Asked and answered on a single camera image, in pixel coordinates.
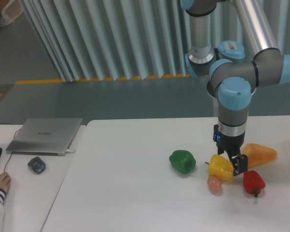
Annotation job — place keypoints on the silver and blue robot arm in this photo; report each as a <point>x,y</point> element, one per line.
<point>233,82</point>

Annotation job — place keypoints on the orange triangular bread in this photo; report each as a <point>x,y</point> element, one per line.
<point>258,154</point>

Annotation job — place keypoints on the yellow bell pepper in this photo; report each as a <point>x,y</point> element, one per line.
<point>220,167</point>

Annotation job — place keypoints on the person's hand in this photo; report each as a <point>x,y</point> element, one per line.
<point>5,182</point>

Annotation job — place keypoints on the silver laptop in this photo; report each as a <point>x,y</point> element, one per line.
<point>47,136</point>

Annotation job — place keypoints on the green bell pepper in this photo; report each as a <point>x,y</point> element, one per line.
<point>183,161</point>

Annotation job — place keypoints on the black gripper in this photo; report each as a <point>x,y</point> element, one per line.
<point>231,145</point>

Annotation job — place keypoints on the dark grey earbuds case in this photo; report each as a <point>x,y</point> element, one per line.
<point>37,165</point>

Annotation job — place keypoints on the cardboard box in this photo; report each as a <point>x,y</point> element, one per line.
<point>10,10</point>

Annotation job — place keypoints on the brown egg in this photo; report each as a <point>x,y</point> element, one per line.
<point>214,184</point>

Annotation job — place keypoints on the white pleated curtain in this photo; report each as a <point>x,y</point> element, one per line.
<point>99,39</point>

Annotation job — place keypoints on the red bell pepper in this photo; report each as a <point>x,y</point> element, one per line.
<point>253,183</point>

